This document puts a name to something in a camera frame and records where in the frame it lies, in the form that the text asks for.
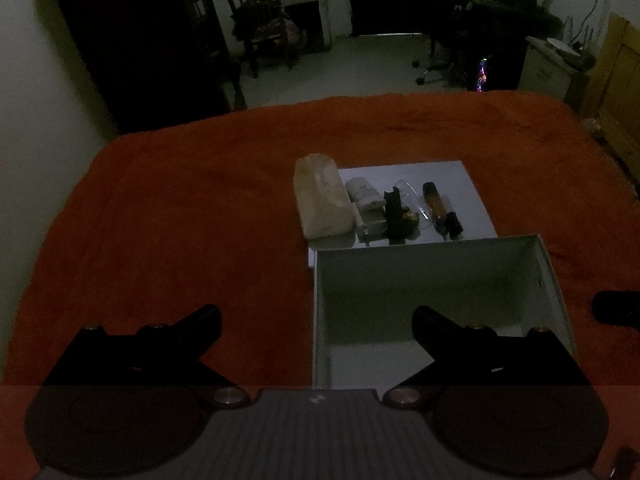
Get white box lid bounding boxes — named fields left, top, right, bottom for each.
left=306, top=160, right=499, bottom=271

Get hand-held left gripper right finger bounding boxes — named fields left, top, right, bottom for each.
left=382, top=304, right=594, bottom=408

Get white plate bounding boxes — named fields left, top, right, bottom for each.
left=546, top=37, right=584, bottom=57

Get amber glass bottle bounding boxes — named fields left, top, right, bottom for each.
left=422, top=181, right=454, bottom=226

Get white rolled cloth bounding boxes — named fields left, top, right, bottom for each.
left=345, top=176, right=387, bottom=211

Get yellow wooden board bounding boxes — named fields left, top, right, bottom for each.
left=580, top=12, right=640, bottom=187

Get dark wardrobe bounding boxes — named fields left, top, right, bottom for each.
left=45, top=0, right=248, bottom=134

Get black office chair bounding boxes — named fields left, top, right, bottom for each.
left=412, top=0, right=482, bottom=86

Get fireplace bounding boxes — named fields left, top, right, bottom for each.
left=279, top=0, right=334, bottom=54

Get orange blanket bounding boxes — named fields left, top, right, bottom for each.
left=0, top=91, right=640, bottom=480

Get patterned cloth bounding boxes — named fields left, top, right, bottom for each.
left=235, top=2, right=307, bottom=47

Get white cabinet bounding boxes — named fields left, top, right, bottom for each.
left=520, top=36, right=592, bottom=107

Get dark cluttered desk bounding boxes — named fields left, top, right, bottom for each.
left=440, top=0, right=564, bottom=61

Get white cardboard box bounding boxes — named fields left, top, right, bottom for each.
left=312, top=232, right=579, bottom=390

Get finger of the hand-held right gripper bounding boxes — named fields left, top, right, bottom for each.
left=593, top=290, right=640, bottom=332

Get small black cylinder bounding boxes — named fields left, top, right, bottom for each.
left=440, top=211, right=465, bottom=240

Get clear plastic glasses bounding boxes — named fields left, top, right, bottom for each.
left=395, top=178, right=436, bottom=231

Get beige paper packet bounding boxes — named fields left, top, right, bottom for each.
left=294, top=153, right=357, bottom=239

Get computer tower with lights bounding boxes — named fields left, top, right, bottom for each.
left=470, top=45, right=529, bottom=94

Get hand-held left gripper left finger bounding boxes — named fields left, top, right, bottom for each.
left=42, top=304, right=252, bottom=409

